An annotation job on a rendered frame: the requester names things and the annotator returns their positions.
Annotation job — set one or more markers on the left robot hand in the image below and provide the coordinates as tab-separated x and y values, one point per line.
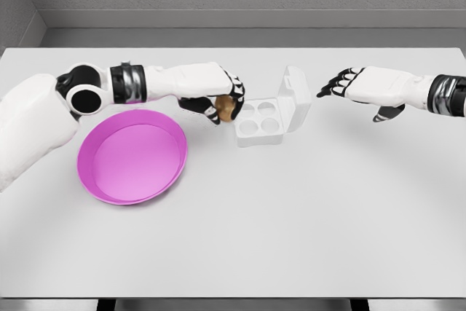
207	79

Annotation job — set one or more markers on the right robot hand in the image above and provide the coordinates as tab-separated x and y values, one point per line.
371	87

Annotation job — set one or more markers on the brown egg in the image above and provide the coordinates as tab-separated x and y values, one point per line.
225	109

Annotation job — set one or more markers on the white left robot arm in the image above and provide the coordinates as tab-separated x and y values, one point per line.
40	107

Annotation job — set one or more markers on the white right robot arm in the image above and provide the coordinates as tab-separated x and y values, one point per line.
442	94

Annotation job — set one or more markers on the white egg box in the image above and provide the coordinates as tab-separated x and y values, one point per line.
271	114

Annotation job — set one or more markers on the pink round plate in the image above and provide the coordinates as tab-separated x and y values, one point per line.
133	156

